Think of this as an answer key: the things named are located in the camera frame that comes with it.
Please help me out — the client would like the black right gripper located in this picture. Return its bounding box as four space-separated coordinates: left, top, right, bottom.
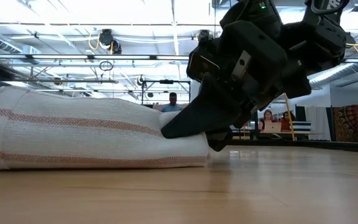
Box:
160 20 312 139

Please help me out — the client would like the white striped towel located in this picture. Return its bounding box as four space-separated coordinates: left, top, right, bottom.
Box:
0 86 211 171

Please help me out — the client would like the person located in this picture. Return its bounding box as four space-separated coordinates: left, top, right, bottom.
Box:
162 91 185 113
259 108 275 131
280 110 295 131

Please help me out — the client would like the silver laptop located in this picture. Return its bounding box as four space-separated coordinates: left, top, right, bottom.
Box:
264 121 283 134

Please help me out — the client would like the striped box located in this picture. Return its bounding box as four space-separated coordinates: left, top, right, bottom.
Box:
290 121 312 133

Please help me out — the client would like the white hanging cloth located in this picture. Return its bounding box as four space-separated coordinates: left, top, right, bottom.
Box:
305 105 331 141

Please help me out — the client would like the colourful patterned cloth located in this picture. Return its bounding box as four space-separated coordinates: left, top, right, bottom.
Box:
333 105 358 143

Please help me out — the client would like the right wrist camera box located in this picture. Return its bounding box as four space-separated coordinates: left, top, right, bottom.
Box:
186 43 226 83

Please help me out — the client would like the black tube stand frame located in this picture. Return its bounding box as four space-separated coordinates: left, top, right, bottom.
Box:
141 79 192 106

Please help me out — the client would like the yellow cable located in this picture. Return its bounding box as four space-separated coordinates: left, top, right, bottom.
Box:
283 93 295 141

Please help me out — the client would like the hanging black cable loop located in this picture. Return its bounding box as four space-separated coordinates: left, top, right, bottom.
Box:
99 60 114 72

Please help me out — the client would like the silver ceiling duct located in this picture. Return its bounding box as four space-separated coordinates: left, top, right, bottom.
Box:
309 62 358 91

